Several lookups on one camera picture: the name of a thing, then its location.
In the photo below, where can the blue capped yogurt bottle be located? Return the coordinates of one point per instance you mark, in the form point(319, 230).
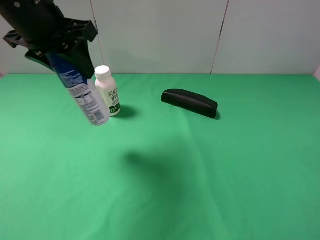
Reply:
point(82, 89)

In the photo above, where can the black pouch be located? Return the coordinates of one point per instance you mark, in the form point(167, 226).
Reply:
point(191, 101)

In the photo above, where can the green tablecloth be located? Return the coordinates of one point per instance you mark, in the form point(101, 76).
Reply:
point(157, 171)

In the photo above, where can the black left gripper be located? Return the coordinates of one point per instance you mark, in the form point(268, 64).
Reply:
point(41, 27)

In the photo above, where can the white milk bottle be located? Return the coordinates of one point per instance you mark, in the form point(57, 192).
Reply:
point(107, 87)

